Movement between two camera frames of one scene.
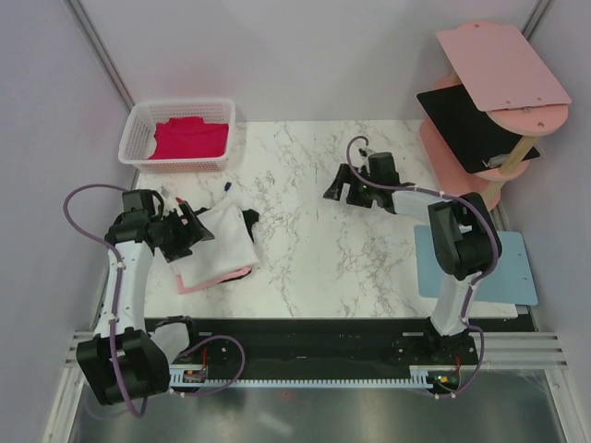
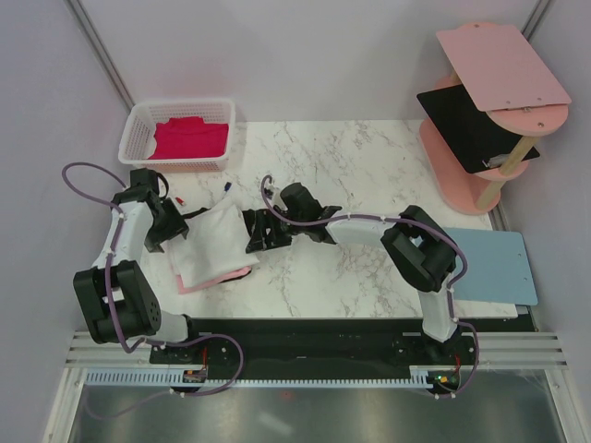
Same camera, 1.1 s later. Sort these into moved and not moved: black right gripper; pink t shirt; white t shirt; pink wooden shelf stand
Moved: black right gripper
Not moved: pink wooden shelf stand; pink t shirt; white t shirt
